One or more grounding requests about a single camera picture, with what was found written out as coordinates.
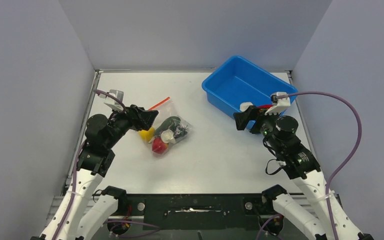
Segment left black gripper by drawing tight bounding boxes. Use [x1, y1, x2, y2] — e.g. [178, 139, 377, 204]
[104, 104, 158, 149]

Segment blue plastic bin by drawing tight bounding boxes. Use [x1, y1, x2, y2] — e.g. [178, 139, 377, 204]
[201, 55, 298, 118]

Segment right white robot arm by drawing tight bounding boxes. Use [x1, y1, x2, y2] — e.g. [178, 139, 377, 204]
[233, 105, 373, 240]

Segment clear zip top bag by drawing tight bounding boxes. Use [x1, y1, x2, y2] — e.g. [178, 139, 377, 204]
[138, 97, 193, 157]

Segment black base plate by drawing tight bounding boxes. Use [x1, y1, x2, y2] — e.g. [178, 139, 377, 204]
[110, 193, 275, 230]

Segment yellow toy pepper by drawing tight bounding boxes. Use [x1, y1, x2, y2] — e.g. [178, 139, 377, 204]
[138, 127, 155, 143]

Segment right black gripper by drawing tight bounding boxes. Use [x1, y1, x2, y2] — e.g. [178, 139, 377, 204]
[233, 105, 284, 153]

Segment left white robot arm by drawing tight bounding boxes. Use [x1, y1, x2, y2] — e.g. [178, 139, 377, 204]
[37, 104, 159, 240]

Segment red toy apple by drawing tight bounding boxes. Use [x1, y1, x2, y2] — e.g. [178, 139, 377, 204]
[151, 136, 169, 155]

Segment green toy avocado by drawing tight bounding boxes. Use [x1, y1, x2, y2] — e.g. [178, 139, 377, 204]
[154, 116, 181, 136]

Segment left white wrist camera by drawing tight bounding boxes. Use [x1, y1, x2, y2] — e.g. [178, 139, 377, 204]
[95, 89, 125, 113]

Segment dark toy grapes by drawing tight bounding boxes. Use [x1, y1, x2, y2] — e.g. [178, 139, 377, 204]
[170, 119, 189, 140]

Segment white toy garlic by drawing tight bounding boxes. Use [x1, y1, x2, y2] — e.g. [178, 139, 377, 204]
[160, 129, 176, 144]

